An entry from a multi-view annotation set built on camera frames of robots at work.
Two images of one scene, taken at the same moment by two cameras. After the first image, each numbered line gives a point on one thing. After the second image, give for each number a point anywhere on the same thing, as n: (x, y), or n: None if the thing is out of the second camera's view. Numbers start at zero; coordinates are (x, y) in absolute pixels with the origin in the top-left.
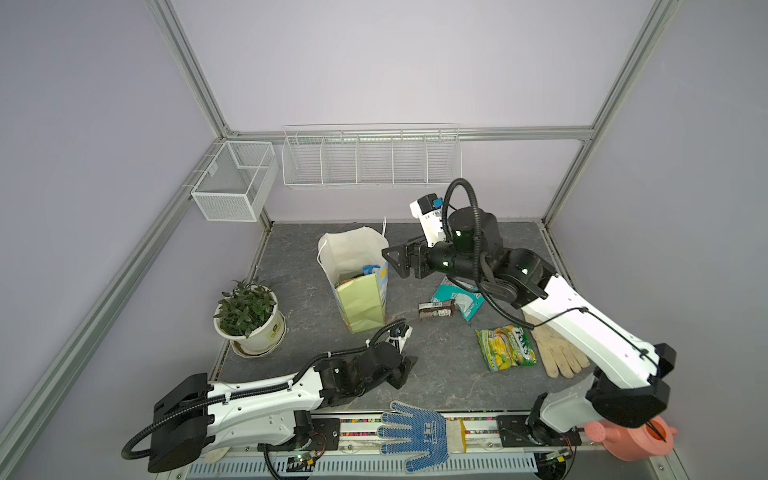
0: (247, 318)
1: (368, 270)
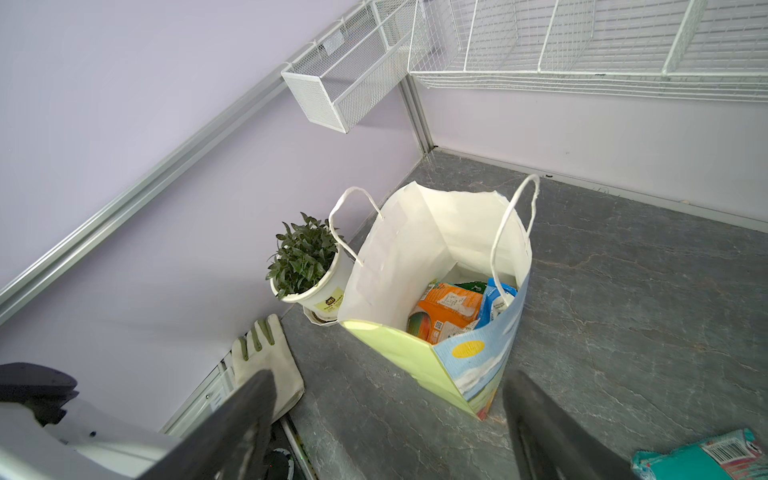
0: (310, 266)
1: (493, 302)
